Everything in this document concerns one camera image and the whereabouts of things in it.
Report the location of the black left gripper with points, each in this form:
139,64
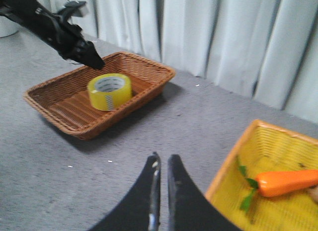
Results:
72,45

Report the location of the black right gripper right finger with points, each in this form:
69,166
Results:
189,210

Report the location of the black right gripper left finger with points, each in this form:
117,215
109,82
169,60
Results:
139,210

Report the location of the yellow tape roll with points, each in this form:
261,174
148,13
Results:
108,92

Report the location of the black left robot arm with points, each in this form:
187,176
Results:
54,28

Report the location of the brown wicker basket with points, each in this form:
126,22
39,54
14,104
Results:
85,102

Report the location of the orange toy carrot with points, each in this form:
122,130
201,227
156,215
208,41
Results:
276,183

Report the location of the yellow wicker basket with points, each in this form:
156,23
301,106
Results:
265,147

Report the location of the white curtain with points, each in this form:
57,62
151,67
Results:
263,49

